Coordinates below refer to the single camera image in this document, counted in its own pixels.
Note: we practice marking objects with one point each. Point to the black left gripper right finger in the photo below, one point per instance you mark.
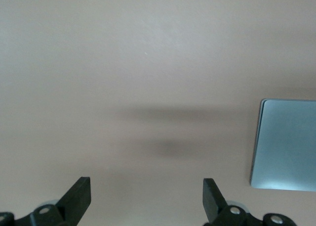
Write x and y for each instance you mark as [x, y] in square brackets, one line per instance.
[214, 203]

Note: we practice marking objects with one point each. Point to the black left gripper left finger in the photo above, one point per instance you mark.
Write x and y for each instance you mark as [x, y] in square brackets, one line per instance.
[71, 203]

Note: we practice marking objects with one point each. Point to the grey aluminium laptop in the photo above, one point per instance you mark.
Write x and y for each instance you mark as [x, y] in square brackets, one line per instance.
[286, 147]

